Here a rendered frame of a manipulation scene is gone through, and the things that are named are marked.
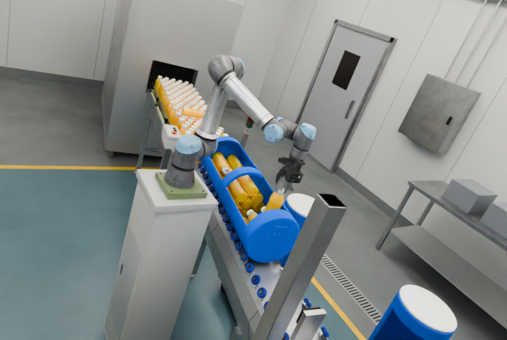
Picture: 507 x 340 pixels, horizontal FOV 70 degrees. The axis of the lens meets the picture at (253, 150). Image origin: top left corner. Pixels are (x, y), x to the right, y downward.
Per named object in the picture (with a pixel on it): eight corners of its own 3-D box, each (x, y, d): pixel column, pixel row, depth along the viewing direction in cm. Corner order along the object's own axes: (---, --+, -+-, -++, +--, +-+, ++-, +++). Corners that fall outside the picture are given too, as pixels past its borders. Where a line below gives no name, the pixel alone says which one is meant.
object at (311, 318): (292, 343, 144) (306, 316, 138) (287, 334, 147) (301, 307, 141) (312, 340, 148) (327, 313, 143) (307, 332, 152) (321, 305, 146)
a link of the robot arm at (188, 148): (166, 160, 172) (173, 135, 167) (182, 154, 184) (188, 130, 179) (186, 171, 168) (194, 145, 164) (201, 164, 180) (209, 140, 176)
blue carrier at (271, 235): (238, 263, 172) (259, 215, 162) (195, 170, 242) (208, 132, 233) (287, 264, 185) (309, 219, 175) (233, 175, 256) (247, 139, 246)
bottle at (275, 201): (262, 215, 185) (275, 185, 179) (275, 221, 184) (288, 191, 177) (259, 222, 179) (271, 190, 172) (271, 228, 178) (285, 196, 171)
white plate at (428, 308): (400, 276, 191) (399, 277, 192) (400, 310, 166) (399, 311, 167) (453, 303, 185) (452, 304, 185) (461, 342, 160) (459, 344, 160)
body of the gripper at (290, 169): (285, 183, 164) (295, 160, 160) (278, 173, 171) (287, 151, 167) (299, 185, 168) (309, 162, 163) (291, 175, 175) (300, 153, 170)
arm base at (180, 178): (172, 189, 168) (176, 171, 165) (158, 173, 178) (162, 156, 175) (199, 188, 179) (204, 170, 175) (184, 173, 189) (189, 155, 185)
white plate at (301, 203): (301, 219, 212) (300, 220, 213) (336, 219, 226) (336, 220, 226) (280, 192, 234) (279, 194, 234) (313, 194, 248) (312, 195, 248)
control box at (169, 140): (164, 148, 245) (167, 135, 242) (160, 136, 262) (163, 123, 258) (179, 151, 250) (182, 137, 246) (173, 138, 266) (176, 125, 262)
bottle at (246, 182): (258, 185, 198) (246, 168, 213) (246, 188, 196) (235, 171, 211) (259, 195, 202) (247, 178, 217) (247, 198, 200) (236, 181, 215)
